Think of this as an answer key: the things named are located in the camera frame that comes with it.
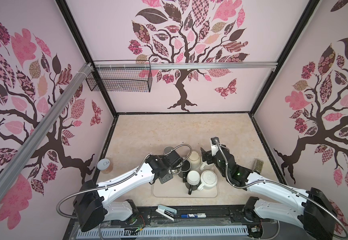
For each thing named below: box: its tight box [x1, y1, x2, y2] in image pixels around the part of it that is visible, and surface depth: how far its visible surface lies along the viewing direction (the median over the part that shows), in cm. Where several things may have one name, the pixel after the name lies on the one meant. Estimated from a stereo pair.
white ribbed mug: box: [197, 170, 218, 191], surface depth 79 cm
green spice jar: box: [253, 158, 264, 173], surface depth 90 cm
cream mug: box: [189, 151, 201, 170], surface depth 85 cm
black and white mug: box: [185, 170, 202, 195], surface depth 79 cm
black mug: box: [178, 159, 192, 183], surface depth 82 cm
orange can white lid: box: [96, 158, 114, 174], surface depth 88 cm
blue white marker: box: [180, 213, 207, 218], surface depth 74 cm
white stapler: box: [155, 204, 178, 222], surface depth 75 cm
